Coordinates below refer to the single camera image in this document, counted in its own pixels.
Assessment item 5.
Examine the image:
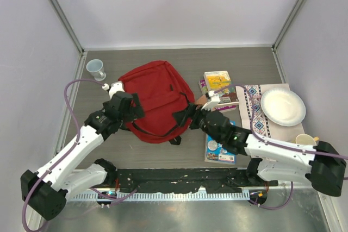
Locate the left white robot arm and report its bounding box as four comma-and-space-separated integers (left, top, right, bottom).
20, 91, 144, 221

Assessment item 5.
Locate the slotted cable duct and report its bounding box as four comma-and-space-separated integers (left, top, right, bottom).
67, 189, 250, 202

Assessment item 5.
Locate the white paper plate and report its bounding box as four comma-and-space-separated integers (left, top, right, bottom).
260, 87, 306, 127

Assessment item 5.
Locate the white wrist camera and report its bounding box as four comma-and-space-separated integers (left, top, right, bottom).
102, 81, 125, 99
202, 91, 220, 111

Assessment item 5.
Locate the cream yellow mug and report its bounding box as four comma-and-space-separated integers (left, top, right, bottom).
295, 134, 319, 146

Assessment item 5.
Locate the patterned cloth placemat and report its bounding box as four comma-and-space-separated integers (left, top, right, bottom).
236, 84, 304, 142

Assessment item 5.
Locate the tan leather wallet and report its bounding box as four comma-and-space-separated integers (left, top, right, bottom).
195, 95, 209, 106

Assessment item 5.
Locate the purple cover book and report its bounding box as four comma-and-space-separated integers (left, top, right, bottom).
198, 79, 237, 112

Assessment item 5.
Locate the red backpack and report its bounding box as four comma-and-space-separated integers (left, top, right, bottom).
119, 60, 195, 145

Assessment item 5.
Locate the yellow cover book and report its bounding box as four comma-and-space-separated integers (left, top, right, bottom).
203, 71, 239, 107

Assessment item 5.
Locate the aluminium frame rail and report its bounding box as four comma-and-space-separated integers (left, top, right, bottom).
277, 168, 348, 191

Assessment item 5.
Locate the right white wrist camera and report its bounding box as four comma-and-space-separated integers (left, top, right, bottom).
202, 91, 220, 111

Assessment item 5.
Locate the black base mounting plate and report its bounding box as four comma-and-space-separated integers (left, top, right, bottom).
84, 167, 279, 193

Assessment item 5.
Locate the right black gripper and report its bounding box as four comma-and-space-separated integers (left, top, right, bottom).
172, 102, 222, 143

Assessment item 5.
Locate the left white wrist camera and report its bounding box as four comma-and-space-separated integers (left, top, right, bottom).
102, 81, 125, 99

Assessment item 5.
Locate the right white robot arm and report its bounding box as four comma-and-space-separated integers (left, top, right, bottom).
173, 104, 347, 197

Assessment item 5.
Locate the translucent plastic cup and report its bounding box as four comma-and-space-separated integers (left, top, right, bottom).
86, 59, 107, 81

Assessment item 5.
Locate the blue comic book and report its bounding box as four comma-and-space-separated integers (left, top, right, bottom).
204, 135, 237, 165

